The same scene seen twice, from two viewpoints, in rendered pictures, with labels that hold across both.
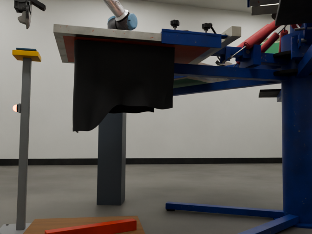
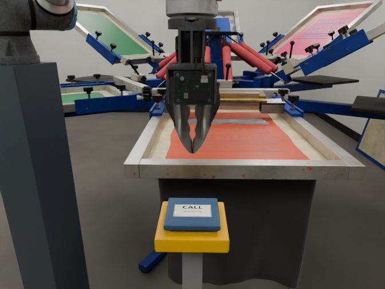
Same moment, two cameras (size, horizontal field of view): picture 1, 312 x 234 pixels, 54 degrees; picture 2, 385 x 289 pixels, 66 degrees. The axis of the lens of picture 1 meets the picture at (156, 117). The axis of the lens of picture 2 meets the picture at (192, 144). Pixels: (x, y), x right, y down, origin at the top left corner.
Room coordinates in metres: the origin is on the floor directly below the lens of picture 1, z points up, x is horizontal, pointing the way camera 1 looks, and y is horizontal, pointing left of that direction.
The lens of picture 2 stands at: (1.55, 1.19, 1.28)
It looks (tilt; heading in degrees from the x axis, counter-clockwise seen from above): 19 degrees down; 284
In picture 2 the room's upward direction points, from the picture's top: straight up
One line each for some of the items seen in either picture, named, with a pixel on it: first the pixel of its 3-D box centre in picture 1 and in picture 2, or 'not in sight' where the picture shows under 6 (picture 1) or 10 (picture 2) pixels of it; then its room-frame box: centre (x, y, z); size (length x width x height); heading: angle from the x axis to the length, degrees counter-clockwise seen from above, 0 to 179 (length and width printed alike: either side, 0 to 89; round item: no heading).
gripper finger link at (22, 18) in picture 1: (23, 19); (201, 130); (1.65, 0.73, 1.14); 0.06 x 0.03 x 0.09; 103
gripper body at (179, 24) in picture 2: (23, 1); (192, 62); (1.67, 0.74, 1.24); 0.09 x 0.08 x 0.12; 103
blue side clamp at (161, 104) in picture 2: not in sight; (160, 110); (2.01, -0.04, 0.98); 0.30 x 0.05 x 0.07; 103
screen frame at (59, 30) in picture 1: (133, 52); (228, 127); (1.69, 0.13, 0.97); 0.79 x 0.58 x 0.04; 103
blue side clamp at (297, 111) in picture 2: (190, 40); (286, 111); (1.47, -0.16, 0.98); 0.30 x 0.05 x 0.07; 103
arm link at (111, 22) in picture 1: (115, 26); (7, 8); (2.38, 0.33, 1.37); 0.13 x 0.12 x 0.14; 51
